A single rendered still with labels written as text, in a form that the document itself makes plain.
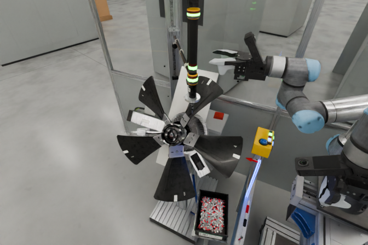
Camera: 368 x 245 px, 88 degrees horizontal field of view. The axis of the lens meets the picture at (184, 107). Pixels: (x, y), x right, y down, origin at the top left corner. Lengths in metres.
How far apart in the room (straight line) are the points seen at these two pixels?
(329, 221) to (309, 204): 0.10
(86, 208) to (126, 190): 0.40
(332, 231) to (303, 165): 0.69
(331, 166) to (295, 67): 0.32
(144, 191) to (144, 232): 0.38
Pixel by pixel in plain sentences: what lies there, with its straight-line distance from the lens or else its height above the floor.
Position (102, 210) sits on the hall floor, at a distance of 2.29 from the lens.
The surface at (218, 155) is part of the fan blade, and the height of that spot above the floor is 1.18.
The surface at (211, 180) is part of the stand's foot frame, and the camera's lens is 2.20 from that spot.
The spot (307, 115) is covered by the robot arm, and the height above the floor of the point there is 1.57.
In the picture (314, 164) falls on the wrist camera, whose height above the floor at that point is 1.54.
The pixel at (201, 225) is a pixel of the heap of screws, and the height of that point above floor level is 0.85.
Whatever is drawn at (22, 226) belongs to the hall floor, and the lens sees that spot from 2.58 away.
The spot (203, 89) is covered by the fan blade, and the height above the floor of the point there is 1.40.
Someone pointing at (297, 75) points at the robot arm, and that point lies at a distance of 0.75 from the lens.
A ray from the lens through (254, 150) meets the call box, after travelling 1.27.
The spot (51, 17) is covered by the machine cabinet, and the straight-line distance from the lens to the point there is 6.21.
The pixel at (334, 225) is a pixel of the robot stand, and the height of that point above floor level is 0.95.
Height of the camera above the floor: 1.95
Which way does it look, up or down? 38 degrees down
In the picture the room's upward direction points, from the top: 1 degrees counter-clockwise
